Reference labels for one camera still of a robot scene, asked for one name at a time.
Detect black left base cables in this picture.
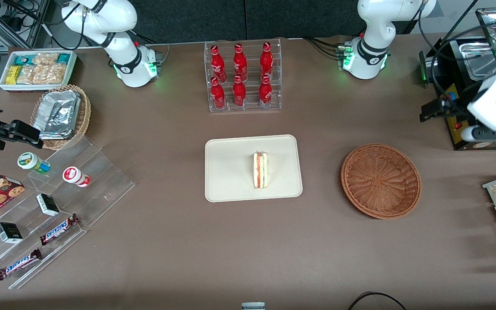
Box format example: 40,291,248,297
303,37,346,61

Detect silver foil package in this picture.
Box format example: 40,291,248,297
40,90,81,110
32,101,79,140

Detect black base cables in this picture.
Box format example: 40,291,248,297
303,37,346,61
132,31,170,66

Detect steel warmer pan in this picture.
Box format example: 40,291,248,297
458,41,496,82

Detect clear acrylic stepped display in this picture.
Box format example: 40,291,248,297
0,136,136,290

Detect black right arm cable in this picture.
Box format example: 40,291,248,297
52,0,88,50

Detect white rectangular snack bin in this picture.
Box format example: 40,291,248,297
0,50,78,93

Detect yellow snack packet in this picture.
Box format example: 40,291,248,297
6,65,22,85

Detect round brown wicker basket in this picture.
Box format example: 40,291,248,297
341,143,422,220

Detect clear bag of crackers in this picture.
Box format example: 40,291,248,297
35,65,66,85
17,65,37,85
33,53,59,68

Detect oval light wicker basket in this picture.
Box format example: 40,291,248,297
30,84,92,150

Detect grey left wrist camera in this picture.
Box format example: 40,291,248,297
461,124,496,143

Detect black looped cable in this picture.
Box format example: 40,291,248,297
347,292,408,310

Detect green lid yogurt cup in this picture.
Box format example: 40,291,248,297
17,152,51,175

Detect triangular sandwich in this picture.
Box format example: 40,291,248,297
253,152,269,189

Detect brown Snickers bar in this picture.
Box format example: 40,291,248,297
40,214,81,246
0,248,43,281

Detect black food warmer machine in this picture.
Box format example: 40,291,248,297
419,8,496,151

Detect metal equipment rack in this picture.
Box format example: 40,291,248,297
0,0,65,50

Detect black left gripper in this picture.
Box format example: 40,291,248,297
419,97,473,124

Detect clear acrylic bottle rack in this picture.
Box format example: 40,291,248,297
204,38,282,113

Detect black right base cables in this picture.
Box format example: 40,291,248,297
132,31,170,66

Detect red lid yogurt cup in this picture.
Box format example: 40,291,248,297
62,166,91,188

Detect beige plastic tray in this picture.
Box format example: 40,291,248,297
205,134,303,203

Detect small black carton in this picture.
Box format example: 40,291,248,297
0,222,23,244
36,193,60,217

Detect red cola bottle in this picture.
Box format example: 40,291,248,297
211,77,226,109
259,75,273,109
210,45,227,83
232,43,248,82
260,42,274,81
232,75,247,107

